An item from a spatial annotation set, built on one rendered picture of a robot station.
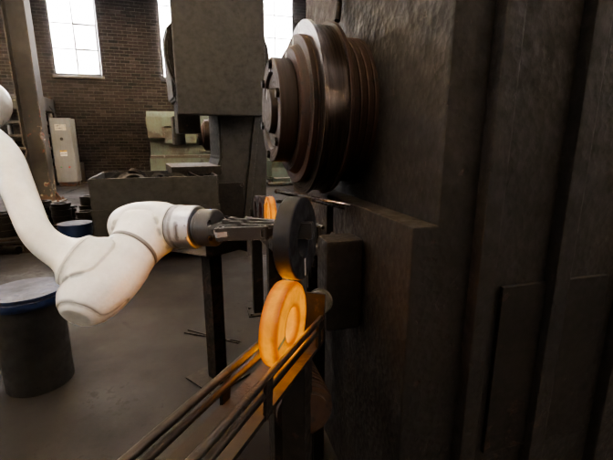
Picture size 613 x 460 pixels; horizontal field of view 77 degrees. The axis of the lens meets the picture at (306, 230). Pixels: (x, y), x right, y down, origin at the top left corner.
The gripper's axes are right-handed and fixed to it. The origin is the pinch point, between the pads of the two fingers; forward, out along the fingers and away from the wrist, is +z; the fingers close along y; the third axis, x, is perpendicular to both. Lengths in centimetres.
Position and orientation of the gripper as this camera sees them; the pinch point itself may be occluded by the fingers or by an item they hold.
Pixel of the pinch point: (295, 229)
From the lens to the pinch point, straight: 71.5
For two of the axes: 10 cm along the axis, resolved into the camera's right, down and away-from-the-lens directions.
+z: 9.5, 0.2, -3.2
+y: -3.2, 2.1, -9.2
